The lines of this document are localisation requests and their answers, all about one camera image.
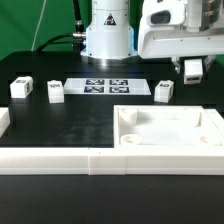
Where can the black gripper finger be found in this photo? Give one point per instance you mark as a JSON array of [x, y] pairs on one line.
[[176, 62], [208, 61]]

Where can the white square tabletop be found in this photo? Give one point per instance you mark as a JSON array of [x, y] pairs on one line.
[[166, 126]]

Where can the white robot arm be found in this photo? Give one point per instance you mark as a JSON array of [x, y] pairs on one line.
[[181, 28]]

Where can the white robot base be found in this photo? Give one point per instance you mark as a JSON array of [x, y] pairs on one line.
[[109, 37]]

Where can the white marker sheet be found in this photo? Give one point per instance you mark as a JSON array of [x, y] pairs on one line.
[[106, 86]]

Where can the white U-shaped fence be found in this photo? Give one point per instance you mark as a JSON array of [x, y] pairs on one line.
[[123, 160]]

